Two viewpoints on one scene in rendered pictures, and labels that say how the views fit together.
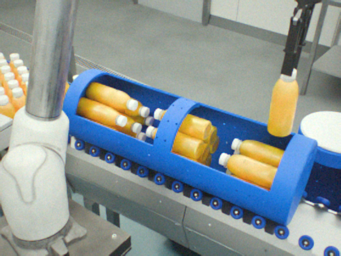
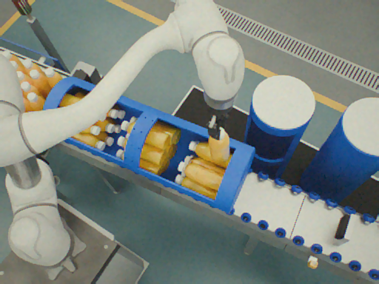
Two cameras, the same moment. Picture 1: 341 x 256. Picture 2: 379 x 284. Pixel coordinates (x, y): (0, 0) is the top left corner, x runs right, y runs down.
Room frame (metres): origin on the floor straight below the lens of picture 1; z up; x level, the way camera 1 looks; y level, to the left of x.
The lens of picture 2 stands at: (0.51, -0.25, 2.58)
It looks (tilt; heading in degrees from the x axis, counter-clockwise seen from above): 66 degrees down; 4
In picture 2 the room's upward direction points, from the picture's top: 10 degrees counter-clockwise
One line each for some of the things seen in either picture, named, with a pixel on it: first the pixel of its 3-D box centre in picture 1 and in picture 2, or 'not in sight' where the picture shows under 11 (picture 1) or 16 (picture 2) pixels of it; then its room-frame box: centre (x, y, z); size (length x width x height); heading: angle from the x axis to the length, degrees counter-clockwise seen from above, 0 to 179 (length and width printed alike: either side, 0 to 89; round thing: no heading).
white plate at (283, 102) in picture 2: (337, 131); (283, 101); (1.34, -0.66, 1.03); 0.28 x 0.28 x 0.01
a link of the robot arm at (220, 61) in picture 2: not in sight; (220, 63); (1.04, -0.33, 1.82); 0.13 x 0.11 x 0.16; 13
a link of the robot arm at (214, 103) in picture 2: not in sight; (220, 91); (1.03, -0.33, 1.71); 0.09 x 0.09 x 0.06
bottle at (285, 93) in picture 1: (283, 104); (219, 145); (1.03, -0.33, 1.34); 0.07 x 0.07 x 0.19
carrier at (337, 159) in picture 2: not in sight; (343, 161); (1.18, -1.03, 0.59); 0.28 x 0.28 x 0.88
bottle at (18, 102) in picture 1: (22, 112); not in sight; (1.47, 0.62, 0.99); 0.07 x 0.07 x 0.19
